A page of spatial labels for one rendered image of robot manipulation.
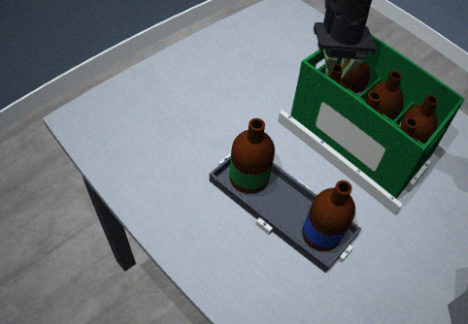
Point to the green bottle crate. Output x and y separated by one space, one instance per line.
372 142

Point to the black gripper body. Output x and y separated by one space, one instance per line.
345 39

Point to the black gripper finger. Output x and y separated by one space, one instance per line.
353 64
331 64

